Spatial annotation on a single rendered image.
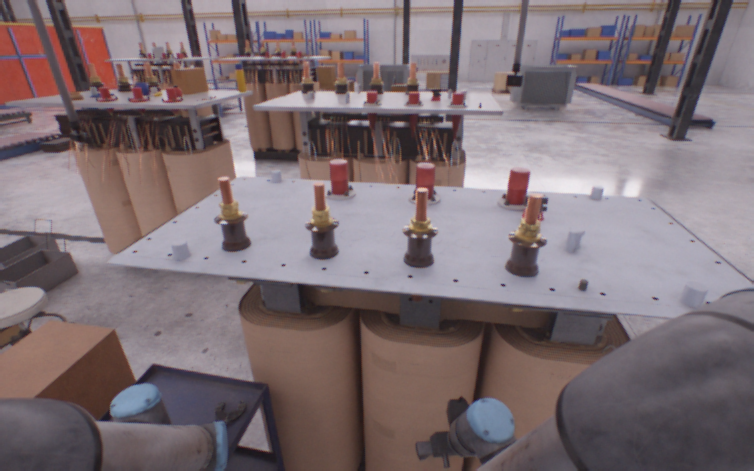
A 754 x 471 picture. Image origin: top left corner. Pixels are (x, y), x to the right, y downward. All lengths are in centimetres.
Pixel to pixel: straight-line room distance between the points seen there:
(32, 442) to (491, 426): 74
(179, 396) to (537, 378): 113
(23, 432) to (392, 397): 113
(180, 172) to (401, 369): 252
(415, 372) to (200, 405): 69
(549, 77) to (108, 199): 1184
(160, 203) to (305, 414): 251
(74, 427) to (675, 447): 46
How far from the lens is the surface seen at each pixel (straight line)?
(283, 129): 699
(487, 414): 90
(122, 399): 101
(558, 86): 1341
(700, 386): 38
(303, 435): 167
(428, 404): 139
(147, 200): 365
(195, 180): 332
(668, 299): 111
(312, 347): 132
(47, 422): 41
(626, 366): 39
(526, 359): 126
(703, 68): 1053
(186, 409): 144
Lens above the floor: 190
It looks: 27 degrees down
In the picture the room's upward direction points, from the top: straight up
